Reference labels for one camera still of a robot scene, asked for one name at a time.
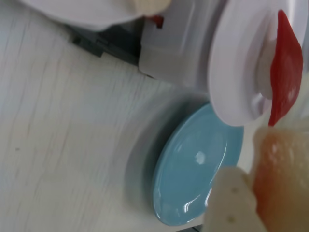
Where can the white round plate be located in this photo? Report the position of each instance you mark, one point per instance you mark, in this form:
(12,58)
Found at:
(84,14)

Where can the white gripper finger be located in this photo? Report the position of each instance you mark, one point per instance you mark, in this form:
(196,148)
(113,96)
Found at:
(229,207)

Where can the light blue ceramic dish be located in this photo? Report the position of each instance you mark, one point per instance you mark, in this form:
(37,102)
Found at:
(188,169)

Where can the white plate with raised centre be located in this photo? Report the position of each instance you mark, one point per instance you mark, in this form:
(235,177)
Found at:
(231,60)

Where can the red chili pepper toy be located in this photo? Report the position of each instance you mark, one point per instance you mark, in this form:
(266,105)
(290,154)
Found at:
(287,67)

